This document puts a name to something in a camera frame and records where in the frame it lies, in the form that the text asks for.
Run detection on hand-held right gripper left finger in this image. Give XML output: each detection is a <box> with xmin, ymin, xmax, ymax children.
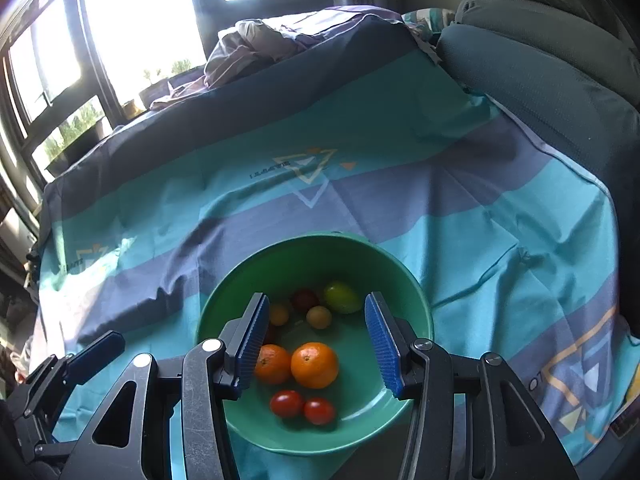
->
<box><xmin>60</xmin><ymin>292</ymin><xmax>271</xmax><ymax>480</ymax></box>

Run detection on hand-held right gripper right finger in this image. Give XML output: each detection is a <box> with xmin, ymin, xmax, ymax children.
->
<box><xmin>364</xmin><ymin>291</ymin><xmax>581</xmax><ymax>480</ymax></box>

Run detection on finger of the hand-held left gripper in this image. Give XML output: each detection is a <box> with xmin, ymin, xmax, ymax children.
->
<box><xmin>22</xmin><ymin>331</ymin><xmax>126</xmax><ymax>418</ymax></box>

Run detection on green bowl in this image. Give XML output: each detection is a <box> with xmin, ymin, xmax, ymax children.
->
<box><xmin>194</xmin><ymin>231</ymin><xmax>435</xmax><ymax>457</ymax></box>

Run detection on green tomato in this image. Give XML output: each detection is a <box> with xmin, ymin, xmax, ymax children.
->
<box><xmin>324</xmin><ymin>281</ymin><xmax>363</xmax><ymax>315</ymax></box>

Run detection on orange mandarin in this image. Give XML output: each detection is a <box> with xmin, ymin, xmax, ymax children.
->
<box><xmin>254</xmin><ymin>344</ymin><xmax>293</xmax><ymax>386</ymax></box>
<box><xmin>290</xmin><ymin>341</ymin><xmax>340</xmax><ymax>390</ymax></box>

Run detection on black clamp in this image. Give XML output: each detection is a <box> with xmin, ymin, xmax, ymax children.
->
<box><xmin>25</xmin><ymin>247</ymin><xmax>44</xmax><ymax>292</ymax></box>

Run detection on striped teal and grey blanket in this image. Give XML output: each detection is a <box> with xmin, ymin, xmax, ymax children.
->
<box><xmin>30</xmin><ymin>6</ymin><xmax>633</xmax><ymax>480</ymax></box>

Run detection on long dark plant box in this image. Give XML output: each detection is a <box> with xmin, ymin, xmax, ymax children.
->
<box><xmin>45</xmin><ymin>105</ymin><xmax>114</xmax><ymax>177</ymax></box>

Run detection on small potted plant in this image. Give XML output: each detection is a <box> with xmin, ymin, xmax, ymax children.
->
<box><xmin>139</xmin><ymin>67</ymin><xmax>172</xmax><ymax>109</ymax></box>

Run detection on crumpled pale clothes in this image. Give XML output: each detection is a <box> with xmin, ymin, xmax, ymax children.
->
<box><xmin>150</xmin><ymin>12</ymin><xmax>312</xmax><ymax>111</ymax></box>

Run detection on dark framed window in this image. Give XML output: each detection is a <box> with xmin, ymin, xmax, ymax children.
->
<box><xmin>0</xmin><ymin>0</ymin><xmax>351</xmax><ymax>187</ymax></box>

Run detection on patterned teal pillow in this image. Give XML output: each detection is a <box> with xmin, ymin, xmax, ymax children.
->
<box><xmin>402</xmin><ymin>7</ymin><xmax>457</xmax><ymax>52</ymax></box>

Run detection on purple cloth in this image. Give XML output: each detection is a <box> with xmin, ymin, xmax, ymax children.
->
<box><xmin>260</xmin><ymin>6</ymin><xmax>407</xmax><ymax>37</ymax></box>

